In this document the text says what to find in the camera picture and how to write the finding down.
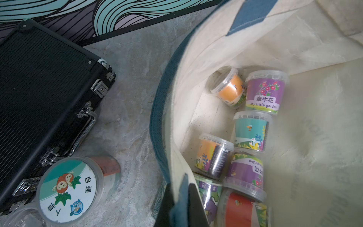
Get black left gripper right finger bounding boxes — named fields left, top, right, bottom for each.
left=188, top=183, right=209, bottom=227

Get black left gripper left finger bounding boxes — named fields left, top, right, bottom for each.
left=154, top=183, right=174, bottom=227

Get beige canvas tote bag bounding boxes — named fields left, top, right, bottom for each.
left=150, top=1, right=363, bottom=227

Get purple label seed jar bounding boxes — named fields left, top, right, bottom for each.
left=223, top=148, right=267, bottom=202

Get teal label seed jar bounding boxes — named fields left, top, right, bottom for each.
left=36, top=155, right=121, bottom=227

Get purple eggplant label jar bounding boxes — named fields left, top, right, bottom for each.
left=194, top=173, right=222, bottom=227

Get red carrot label jar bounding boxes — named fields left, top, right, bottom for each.
left=215, top=189, right=273, bottom=227

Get orange rainbow label jar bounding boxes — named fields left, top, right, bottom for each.
left=195, top=132, right=234, bottom=179

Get teal bee label jar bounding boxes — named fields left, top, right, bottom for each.
left=233, top=110, right=272, bottom=152

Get orange label small jar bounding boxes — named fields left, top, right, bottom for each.
left=210, top=67, right=247, bottom=109

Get purple white label jar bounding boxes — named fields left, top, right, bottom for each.
left=245, top=70, right=289, bottom=115

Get black hard case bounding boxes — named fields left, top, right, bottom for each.
left=1, top=19, right=116, bottom=215

